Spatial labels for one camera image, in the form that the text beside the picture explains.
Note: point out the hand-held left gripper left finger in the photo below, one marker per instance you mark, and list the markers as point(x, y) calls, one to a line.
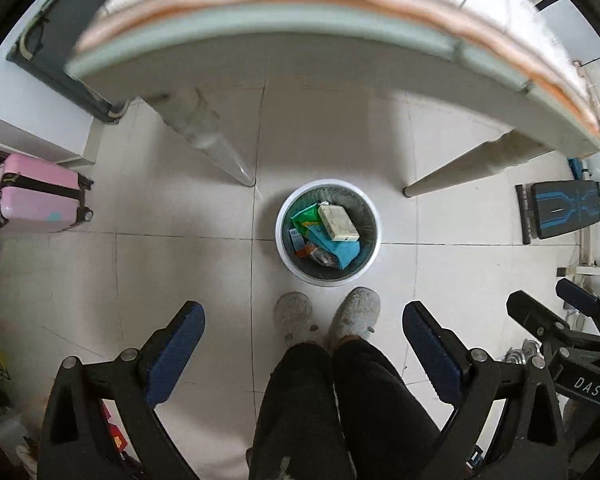
point(172, 355)

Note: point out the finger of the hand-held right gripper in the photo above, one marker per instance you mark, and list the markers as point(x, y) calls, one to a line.
point(535, 317)
point(577, 296)

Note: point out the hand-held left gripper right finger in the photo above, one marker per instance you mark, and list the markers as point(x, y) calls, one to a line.
point(430, 350)

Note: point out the white round trash bin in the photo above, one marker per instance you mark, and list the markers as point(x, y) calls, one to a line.
point(330, 280)

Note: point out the blue green tissue packet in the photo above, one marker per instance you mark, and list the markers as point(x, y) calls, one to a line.
point(347, 254)

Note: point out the orange plastic bag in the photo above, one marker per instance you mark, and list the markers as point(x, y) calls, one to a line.
point(325, 258)

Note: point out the cream box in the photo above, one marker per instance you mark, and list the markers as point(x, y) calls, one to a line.
point(339, 222)

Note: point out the person's right grey slipper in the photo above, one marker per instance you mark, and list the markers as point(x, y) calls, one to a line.
point(355, 315)

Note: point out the person's grey slipper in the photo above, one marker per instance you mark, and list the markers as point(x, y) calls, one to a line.
point(292, 317)
point(355, 315)

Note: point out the black blue exercise board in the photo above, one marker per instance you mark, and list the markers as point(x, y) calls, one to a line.
point(562, 210)

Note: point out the person's black pants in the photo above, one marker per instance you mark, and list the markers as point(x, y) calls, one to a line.
point(330, 410)

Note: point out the person's left grey slipper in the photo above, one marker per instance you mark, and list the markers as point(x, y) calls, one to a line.
point(292, 317)

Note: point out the pink suitcase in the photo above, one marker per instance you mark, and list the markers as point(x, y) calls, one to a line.
point(35, 195)

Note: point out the white table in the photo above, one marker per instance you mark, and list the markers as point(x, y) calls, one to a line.
point(260, 10)
point(330, 70)

